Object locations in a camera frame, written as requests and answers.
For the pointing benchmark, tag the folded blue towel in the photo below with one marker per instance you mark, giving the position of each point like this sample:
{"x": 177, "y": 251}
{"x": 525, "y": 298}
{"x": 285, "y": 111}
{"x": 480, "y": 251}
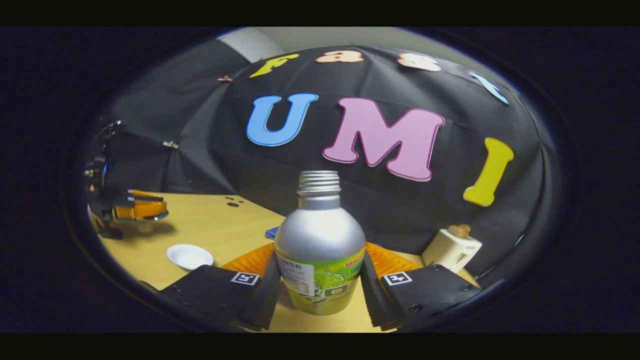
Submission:
{"x": 272, "y": 233}

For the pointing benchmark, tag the white teacup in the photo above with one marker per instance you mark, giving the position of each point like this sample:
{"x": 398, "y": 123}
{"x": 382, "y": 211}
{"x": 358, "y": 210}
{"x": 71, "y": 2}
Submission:
{"x": 189, "y": 256}

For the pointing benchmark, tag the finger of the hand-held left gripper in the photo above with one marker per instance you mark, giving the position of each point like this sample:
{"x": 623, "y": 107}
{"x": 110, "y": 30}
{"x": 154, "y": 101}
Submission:
{"x": 145, "y": 198}
{"x": 140, "y": 210}

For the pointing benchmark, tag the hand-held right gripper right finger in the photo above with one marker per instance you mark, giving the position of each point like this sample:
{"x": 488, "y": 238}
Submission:
{"x": 372, "y": 300}

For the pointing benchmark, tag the white clip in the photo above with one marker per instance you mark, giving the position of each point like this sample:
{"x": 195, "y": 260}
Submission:
{"x": 170, "y": 144}

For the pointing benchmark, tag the black backdrop cloth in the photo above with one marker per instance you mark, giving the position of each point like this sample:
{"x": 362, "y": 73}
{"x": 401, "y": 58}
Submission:
{"x": 380, "y": 210}

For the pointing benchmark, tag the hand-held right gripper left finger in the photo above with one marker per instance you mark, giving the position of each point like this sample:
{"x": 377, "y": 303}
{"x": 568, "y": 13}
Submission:
{"x": 262, "y": 300}

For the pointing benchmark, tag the bread slice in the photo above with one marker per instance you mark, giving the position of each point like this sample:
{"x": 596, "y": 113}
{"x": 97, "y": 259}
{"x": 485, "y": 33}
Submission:
{"x": 459, "y": 231}

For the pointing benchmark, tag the white toaster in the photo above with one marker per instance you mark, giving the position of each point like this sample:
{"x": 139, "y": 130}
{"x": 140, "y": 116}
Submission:
{"x": 450, "y": 250}

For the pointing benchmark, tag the silver green water bottle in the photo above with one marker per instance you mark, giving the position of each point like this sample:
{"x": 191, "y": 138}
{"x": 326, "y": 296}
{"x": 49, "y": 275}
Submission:
{"x": 320, "y": 235}

